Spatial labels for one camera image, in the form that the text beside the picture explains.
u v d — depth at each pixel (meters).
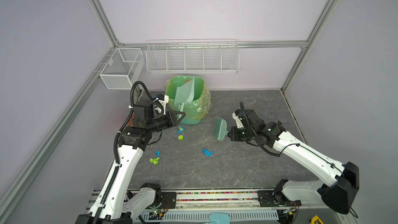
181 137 0.94
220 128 0.84
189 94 0.67
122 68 1.00
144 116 0.50
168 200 0.74
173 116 0.60
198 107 0.82
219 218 0.69
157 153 0.89
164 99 0.63
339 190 0.38
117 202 0.38
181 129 0.99
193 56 0.99
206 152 0.89
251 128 0.57
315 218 0.68
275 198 0.66
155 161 0.85
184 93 0.78
